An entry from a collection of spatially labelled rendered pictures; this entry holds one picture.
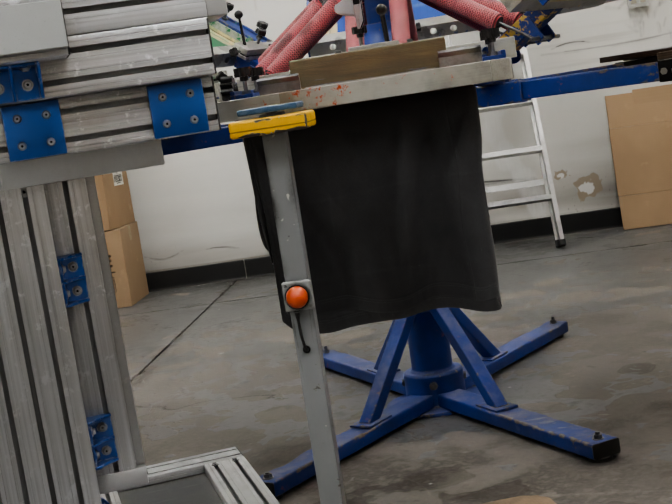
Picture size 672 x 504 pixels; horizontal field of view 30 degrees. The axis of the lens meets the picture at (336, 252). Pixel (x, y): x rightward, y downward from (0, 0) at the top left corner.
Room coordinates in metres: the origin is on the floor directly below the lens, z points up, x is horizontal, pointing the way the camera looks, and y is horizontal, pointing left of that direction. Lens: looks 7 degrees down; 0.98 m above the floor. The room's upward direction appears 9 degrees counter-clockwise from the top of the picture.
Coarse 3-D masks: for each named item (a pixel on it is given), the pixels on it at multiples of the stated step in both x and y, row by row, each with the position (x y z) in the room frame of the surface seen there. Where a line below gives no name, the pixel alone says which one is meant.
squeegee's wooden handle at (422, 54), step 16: (368, 48) 2.86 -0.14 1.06; (384, 48) 2.85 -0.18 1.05; (400, 48) 2.85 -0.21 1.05; (416, 48) 2.84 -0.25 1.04; (432, 48) 2.84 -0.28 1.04; (304, 64) 2.87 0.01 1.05; (320, 64) 2.87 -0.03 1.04; (336, 64) 2.86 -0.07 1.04; (352, 64) 2.86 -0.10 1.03; (368, 64) 2.85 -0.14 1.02; (384, 64) 2.85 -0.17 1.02; (400, 64) 2.85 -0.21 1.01; (416, 64) 2.84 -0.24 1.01; (432, 64) 2.84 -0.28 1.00; (304, 80) 2.87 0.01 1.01; (320, 80) 2.87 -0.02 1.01; (336, 80) 2.86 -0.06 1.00
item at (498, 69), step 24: (432, 72) 2.25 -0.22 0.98; (456, 72) 2.24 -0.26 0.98; (480, 72) 2.24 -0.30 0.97; (504, 72) 2.23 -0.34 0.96; (264, 96) 2.28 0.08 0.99; (288, 96) 2.28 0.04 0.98; (312, 96) 2.27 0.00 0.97; (336, 96) 2.27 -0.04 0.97; (360, 96) 2.26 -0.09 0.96; (384, 96) 2.26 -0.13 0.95
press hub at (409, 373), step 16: (368, 0) 3.68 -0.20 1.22; (384, 0) 3.66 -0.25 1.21; (368, 16) 3.68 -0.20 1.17; (368, 32) 3.67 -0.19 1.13; (416, 320) 3.65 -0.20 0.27; (432, 320) 3.64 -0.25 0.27; (416, 336) 3.65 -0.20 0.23; (432, 336) 3.64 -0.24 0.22; (416, 352) 3.66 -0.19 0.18; (432, 352) 3.64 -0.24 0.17; (448, 352) 3.67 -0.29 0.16; (416, 368) 3.67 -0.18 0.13; (432, 368) 3.64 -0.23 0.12; (448, 368) 3.66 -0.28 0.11; (416, 384) 3.64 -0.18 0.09; (432, 384) 3.61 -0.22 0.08; (448, 384) 3.62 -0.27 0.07; (464, 384) 3.68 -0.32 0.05; (432, 416) 3.55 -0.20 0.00
